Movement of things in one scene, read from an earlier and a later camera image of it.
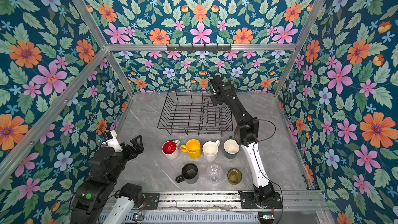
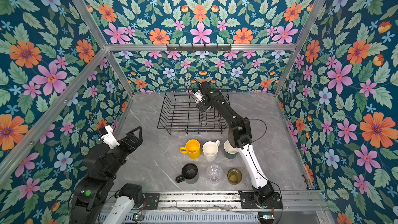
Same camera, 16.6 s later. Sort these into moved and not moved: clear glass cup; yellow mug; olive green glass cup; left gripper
Moved: left gripper
Not moved: yellow mug; olive green glass cup; clear glass cup
